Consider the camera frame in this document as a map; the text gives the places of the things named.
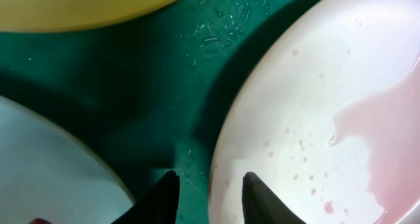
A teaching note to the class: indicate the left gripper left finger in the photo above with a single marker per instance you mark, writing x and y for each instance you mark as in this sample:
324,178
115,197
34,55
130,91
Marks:
159,206

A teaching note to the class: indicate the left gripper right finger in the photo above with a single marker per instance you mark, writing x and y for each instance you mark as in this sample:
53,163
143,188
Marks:
261,206

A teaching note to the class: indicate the white pink-rimmed plate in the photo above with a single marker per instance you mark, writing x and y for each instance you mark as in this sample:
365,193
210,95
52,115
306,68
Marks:
329,118

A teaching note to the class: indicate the light blue plate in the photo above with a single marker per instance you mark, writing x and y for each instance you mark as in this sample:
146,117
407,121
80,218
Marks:
47,173

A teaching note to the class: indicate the teal plastic tray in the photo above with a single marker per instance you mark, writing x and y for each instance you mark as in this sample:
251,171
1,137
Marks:
150,94

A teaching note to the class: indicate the yellow plate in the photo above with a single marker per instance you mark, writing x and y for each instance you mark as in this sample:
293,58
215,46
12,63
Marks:
70,15

